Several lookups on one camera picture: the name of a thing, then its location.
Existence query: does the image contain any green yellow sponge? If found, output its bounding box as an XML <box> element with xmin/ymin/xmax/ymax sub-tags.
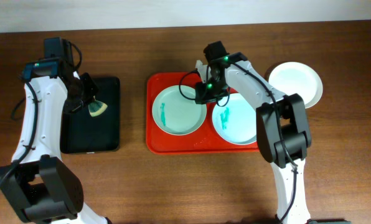
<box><xmin>88</xmin><ymin>100</ymin><xmax>108</xmax><ymax>117</ymax></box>

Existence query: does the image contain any light blue plate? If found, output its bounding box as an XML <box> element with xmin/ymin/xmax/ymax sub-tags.
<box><xmin>212</xmin><ymin>93</ymin><xmax>257</xmax><ymax>146</ymax></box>

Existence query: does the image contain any light green plate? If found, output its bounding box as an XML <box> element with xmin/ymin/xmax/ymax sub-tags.
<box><xmin>151</xmin><ymin>85</ymin><xmax>207</xmax><ymax>136</ymax></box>

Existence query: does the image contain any white plate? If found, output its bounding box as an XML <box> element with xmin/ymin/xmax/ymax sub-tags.
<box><xmin>268</xmin><ymin>62</ymin><xmax>323</xmax><ymax>108</ymax></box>

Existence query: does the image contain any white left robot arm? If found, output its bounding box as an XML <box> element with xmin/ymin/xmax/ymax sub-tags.
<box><xmin>0</xmin><ymin>57</ymin><xmax>109</xmax><ymax>223</ymax></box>

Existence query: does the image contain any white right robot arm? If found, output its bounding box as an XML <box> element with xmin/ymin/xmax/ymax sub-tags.
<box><xmin>195</xmin><ymin>52</ymin><xmax>312</xmax><ymax>223</ymax></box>

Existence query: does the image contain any black water tray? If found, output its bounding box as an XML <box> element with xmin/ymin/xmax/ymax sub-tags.
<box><xmin>60</xmin><ymin>77</ymin><xmax>120</xmax><ymax>154</ymax></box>

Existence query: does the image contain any red plastic tray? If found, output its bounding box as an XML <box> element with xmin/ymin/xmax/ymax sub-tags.
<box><xmin>146</xmin><ymin>72</ymin><xmax>259</xmax><ymax>155</ymax></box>

